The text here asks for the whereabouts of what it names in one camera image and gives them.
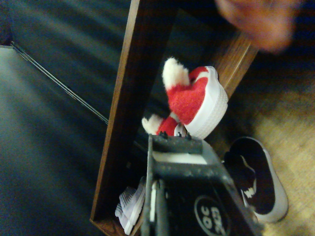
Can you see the pale purple shoe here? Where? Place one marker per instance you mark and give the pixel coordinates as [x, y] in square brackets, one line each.
[130, 204]

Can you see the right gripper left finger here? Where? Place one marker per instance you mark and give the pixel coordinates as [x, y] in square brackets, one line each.
[153, 214]

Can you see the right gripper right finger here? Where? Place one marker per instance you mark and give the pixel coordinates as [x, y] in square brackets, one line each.
[182, 172]

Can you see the person's hand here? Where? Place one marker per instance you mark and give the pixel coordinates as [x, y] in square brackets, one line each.
[261, 22]

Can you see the black shoe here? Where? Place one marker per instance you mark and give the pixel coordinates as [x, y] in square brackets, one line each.
[261, 177]

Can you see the red shoe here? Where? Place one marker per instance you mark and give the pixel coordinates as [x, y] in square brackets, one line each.
[189, 103]
[167, 126]

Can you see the brown shoe rack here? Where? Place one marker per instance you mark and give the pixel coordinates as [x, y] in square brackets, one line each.
[128, 73]

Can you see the black curtain stand pole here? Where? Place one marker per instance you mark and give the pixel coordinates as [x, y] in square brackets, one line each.
[61, 84]

